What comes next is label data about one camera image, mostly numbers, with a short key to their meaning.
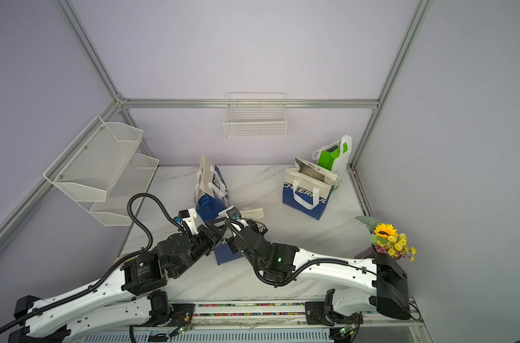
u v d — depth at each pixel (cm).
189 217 60
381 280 40
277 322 73
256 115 95
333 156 86
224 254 61
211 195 83
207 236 55
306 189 86
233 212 56
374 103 94
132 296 46
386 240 65
